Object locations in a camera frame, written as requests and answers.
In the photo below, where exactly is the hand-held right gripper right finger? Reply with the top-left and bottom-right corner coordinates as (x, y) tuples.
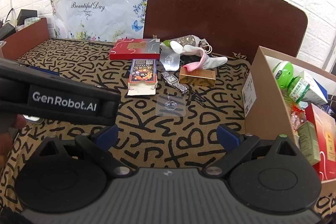
(203, 123), (301, 178)

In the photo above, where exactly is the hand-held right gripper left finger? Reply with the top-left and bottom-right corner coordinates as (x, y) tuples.
(39, 124), (132, 178)

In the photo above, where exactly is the large cardboard box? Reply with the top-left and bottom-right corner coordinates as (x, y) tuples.
(244, 46), (336, 204)

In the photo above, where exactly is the clear clover adhesive hook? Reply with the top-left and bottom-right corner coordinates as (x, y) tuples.
(157, 94), (188, 117)

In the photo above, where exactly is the person's left hand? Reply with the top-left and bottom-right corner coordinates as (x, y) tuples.
(0, 114), (27, 169)

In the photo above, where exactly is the white rounded tin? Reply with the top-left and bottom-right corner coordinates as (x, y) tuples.
(22, 114), (44, 125)

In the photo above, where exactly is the blue pen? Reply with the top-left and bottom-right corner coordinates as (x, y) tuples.
(28, 64), (60, 76)

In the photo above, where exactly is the brown letter print blanket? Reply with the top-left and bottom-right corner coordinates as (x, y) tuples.
(0, 38), (336, 224)

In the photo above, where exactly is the gold box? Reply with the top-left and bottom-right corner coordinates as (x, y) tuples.
(179, 67), (216, 87)

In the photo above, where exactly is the blue playing card box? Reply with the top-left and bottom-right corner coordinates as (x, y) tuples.
(127, 59), (158, 96)

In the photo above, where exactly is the low brown cardboard box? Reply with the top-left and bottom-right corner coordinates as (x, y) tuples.
(0, 17), (50, 60)

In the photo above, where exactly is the white and pink sock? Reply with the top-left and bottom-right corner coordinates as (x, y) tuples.
(183, 45), (228, 71)

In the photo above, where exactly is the silver wristwatch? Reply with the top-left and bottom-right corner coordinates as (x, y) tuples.
(161, 71), (189, 95)

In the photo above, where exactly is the olive green box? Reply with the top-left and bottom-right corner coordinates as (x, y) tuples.
(297, 121), (321, 166)

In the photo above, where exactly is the green bottle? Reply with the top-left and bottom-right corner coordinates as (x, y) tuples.
(287, 76), (310, 104)

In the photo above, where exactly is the green ball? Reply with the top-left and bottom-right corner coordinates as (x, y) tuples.
(272, 61), (301, 89)

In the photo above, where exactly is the black cloth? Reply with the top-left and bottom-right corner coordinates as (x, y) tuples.
(181, 55), (201, 63)

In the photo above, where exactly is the red and silver flat box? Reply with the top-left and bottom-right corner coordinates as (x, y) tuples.
(109, 39), (161, 61)

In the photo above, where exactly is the floral plastic bag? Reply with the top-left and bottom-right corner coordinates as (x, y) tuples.
(49, 0), (153, 43)

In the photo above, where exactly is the small black box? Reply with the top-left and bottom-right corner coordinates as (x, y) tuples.
(16, 9), (39, 26)

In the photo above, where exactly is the red and cream box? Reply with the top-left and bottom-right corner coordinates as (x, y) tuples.
(304, 103), (336, 182)

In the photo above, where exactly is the white and blue box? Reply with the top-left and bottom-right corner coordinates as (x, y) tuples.
(299, 70), (328, 107)

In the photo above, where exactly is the grey patterned pouch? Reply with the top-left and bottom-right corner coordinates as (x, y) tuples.
(175, 34), (208, 47)

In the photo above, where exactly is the white sock with green toe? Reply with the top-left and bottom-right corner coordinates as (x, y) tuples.
(161, 40), (187, 54)

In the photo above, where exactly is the dark brown wooden board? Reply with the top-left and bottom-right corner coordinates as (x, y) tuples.
(143, 0), (308, 60)

